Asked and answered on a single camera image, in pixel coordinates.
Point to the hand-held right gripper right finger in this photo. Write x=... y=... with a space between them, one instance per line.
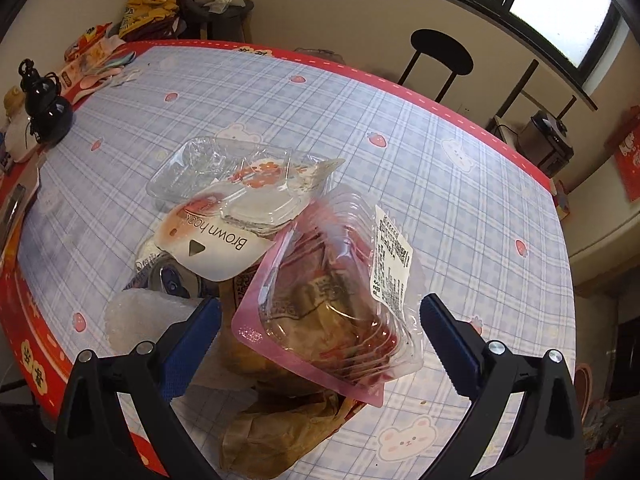
x=450 y=342

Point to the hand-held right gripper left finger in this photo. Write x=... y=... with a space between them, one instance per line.
x=195 y=332

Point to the blue white packet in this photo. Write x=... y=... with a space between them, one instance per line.
x=167 y=277

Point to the flower print blister card package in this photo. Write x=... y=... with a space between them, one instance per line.
x=215 y=252

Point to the clear plastic tray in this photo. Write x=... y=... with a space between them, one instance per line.
x=200 y=165

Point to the brown paper bag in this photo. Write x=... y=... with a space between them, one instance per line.
x=280 y=430

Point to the pink plastic food tray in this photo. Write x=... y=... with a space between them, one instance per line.
x=320 y=310

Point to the black stool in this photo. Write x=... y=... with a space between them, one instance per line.
x=225 y=25

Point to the black round-back chair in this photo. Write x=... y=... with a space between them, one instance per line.
x=440 y=52

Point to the table with striped cloth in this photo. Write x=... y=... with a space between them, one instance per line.
x=350 y=125

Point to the pile of yellow snack packets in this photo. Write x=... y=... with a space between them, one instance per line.
x=145 y=12

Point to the white plastic bag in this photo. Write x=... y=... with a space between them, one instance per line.
x=135 y=320

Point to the black pressure cooker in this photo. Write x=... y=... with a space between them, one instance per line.
x=547 y=145

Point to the orange snack packet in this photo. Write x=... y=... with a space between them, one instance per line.
x=87 y=40

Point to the black desk lamp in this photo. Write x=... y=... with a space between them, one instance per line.
x=47 y=105

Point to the black metal rack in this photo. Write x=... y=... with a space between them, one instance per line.
x=521 y=85

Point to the black framed window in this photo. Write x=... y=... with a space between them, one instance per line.
x=550 y=10

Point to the pastel printed packet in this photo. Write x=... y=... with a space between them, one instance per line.
x=85 y=70

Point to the white plush toy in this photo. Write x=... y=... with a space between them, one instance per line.
x=20 y=130

